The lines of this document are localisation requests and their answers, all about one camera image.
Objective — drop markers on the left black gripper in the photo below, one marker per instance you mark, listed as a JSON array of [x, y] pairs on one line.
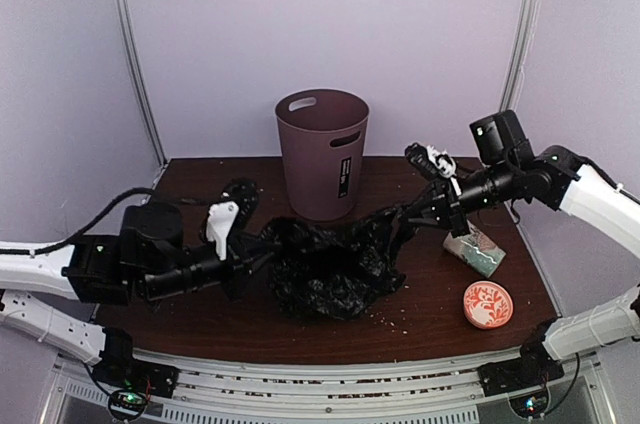
[[242, 260]]

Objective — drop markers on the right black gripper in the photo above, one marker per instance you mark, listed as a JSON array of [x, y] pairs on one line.
[[447, 210]]

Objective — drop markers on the floral ceramic mug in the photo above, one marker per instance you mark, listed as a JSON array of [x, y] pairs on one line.
[[476, 250]]

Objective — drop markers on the black plastic trash bag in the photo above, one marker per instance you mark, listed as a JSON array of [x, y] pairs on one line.
[[336, 272]]

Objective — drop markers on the mauve plastic trash bin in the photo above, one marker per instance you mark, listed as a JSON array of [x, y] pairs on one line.
[[322, 135]]

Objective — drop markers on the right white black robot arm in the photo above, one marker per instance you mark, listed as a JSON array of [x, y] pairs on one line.
[[563, 181]]

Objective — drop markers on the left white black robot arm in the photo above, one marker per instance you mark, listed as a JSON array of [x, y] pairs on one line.
[[25, 269]]

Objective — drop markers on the orange patterned ceramic bowl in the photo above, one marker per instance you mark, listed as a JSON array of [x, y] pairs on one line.
[[487, 305]]

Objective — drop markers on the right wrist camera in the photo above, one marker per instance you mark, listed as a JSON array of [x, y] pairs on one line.
[[433, 165]]

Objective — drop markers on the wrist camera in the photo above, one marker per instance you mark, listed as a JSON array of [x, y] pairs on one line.
[[433, 165], [238, 201]]

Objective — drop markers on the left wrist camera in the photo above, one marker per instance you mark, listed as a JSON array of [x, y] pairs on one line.
[[238, 201]]

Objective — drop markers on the aluminium front rail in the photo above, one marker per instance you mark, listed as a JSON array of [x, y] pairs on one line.
[[446, 390]]

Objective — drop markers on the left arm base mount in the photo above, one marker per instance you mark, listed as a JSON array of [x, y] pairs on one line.
[[131, 384]]

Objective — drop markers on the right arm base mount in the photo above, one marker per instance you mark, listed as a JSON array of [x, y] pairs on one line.
[[524, 383]]

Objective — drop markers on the right aluminium frame post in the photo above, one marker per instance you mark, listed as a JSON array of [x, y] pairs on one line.
[[522, 40]]

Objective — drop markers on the aluminium frame post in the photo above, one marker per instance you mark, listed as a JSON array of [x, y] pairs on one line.
[[522, 40], [138, 83]]

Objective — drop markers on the left aluminium frame post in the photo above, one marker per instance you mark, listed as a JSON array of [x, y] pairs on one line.
[[138, 83]]

